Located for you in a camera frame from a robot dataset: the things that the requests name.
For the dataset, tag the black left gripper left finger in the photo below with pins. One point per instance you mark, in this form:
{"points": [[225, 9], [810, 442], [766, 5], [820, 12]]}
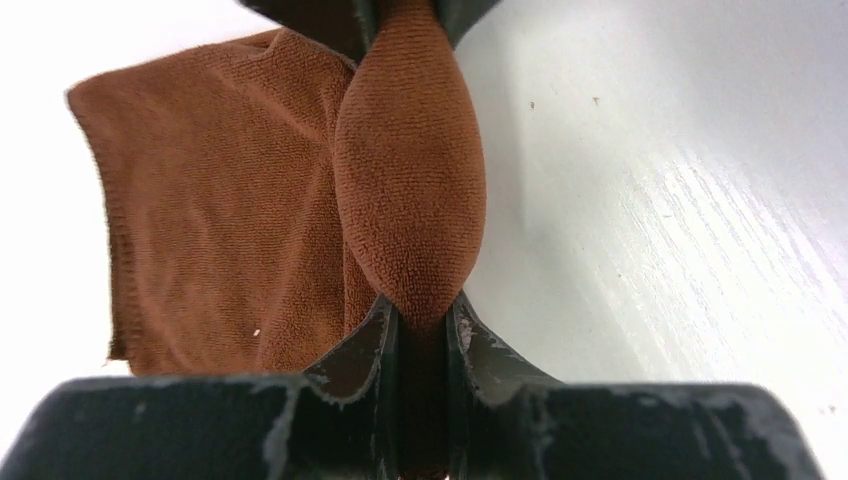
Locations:
{"points": [[337, 419]]}

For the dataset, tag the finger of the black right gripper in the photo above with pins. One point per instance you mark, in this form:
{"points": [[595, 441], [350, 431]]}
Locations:
{"points": [[457, 17], [345, 27]]}

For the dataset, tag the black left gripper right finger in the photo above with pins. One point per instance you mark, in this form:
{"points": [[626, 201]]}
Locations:
{"points": [[510, 420]]}

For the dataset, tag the brown towel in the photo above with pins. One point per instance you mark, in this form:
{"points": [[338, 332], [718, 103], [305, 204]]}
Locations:
{"points": [[262, 192]]}

